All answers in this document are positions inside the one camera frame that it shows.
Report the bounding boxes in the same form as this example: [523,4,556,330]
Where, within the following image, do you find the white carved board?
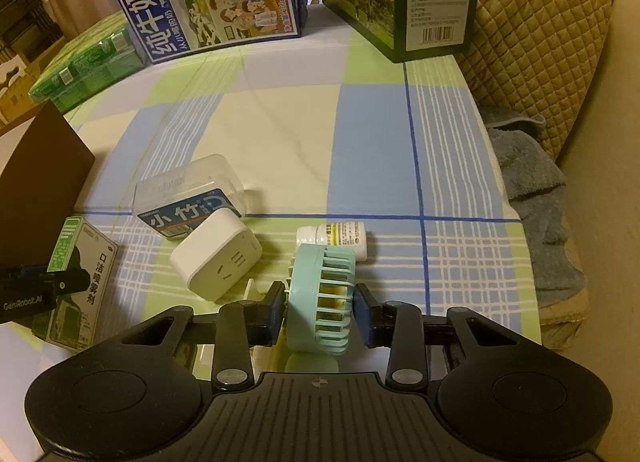
[0,59,26,90]

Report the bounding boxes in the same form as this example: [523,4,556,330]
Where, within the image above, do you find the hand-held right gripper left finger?
[120,282,288,393]

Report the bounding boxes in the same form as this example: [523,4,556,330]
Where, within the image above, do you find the green tissue multipack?
[28,26,146,112]

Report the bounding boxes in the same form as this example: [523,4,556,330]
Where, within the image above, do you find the brown cardboard storage box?
[0,102,96,267]

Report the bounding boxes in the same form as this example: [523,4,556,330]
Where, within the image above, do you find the green spray carton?
[31,214,119,353]

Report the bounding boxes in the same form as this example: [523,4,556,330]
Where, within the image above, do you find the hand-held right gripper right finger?
[352,284,521,390]

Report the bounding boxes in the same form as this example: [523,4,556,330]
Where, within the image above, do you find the clear plastic box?
[132,154,247,241]

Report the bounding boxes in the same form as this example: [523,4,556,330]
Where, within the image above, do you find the beige quilted chair cover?
[452,0,613,163]

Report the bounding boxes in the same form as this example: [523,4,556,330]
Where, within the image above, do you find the grey towel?
[480,104,587,313]

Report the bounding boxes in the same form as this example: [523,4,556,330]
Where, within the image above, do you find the blue milk carton case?
[103,0,308,66]

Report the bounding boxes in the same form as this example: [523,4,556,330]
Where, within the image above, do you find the white smart socket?
[170,209,264,301]

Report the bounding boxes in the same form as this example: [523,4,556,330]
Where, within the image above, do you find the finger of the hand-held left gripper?
[0,264,87,299]

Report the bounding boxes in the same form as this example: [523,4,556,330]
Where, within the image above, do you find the white pill bottle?
[296,222,369,261]

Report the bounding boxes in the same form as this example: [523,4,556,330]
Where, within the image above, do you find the mint green handheld fan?
[285,243,358,355]

